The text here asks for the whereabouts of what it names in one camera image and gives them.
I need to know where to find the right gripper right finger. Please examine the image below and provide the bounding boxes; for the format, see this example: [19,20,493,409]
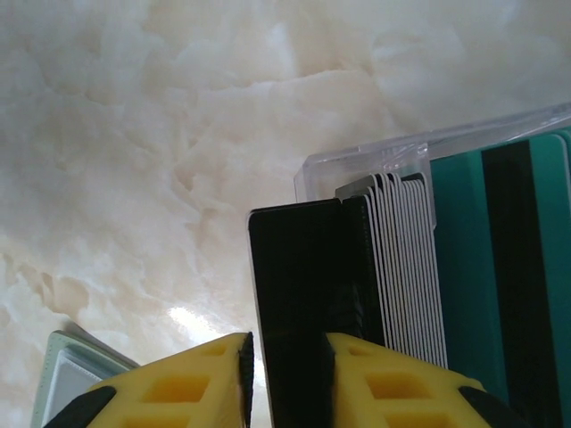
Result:
[324,332,539,428]

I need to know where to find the green card holder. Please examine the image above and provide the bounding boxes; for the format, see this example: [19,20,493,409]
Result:
[30,328,140,428]

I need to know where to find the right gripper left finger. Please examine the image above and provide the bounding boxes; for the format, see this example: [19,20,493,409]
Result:
[47,331,255,428]

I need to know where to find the clear acrylic card box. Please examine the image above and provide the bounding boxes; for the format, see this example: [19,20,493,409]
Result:
[293,101,571,233]

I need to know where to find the teal credit card stack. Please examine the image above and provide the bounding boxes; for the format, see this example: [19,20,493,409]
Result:
[426,128,571,428]

